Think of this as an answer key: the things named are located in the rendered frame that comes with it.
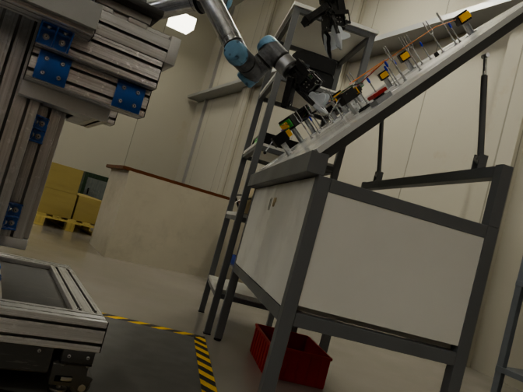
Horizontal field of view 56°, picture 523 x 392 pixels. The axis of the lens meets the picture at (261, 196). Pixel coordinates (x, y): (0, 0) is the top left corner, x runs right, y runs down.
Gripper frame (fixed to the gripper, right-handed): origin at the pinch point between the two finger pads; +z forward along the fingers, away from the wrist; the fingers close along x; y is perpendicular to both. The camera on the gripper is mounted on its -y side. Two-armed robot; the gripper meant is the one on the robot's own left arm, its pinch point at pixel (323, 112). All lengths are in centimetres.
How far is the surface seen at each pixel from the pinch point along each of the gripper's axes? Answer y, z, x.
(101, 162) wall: -563, -464, 573
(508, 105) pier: 38, 23, 297
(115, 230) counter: -250, -117, 150
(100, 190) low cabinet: -489, -338, 434
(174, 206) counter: -217, -108, 198
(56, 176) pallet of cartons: -324, -246, 206
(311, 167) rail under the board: -4.8, 18.8, -33.0
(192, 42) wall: -306, -572, 759
